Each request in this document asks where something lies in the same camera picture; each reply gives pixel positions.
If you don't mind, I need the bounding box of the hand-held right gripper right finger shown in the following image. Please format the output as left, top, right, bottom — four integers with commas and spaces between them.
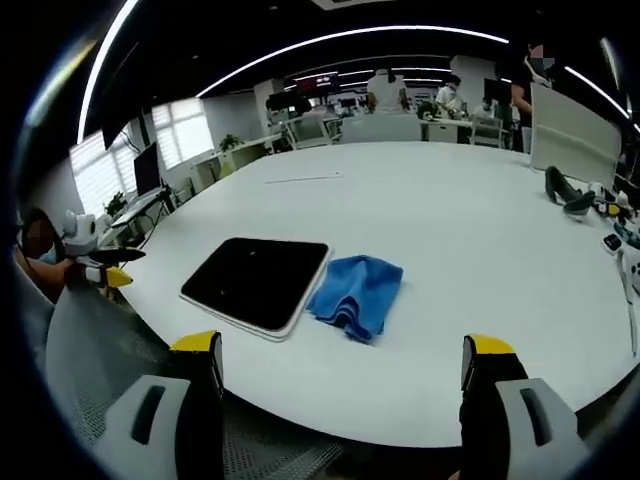
458, 333, 591, 480

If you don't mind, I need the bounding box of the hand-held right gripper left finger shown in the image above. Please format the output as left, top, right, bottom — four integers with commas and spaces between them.
92, 329, 226, 480

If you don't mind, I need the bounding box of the black mirror with white frame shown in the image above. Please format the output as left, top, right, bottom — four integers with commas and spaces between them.
179, 237, 334, 343

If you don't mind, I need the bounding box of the blue cleaning cloth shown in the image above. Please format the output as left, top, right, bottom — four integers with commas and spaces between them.
305, 254, 404, 345

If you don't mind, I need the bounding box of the black computer monitor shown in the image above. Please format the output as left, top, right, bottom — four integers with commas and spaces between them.
132, 141, 162, 197

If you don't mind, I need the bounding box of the dark grey curved headset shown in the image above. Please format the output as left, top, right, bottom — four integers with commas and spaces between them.
543, 165, 597, 218

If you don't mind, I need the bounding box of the white yellow black gadget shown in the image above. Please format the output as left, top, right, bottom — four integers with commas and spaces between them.
587, 181, 632, 219

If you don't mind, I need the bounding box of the white office chair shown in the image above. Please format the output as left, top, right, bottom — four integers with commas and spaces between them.
469, 115, 504, 149

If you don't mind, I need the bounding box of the white desk divider panel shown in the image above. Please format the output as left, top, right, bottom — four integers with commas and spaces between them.
528, 81, 623, 188

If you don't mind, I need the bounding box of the white cable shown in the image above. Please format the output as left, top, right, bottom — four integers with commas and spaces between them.
617, 249, 640, 359

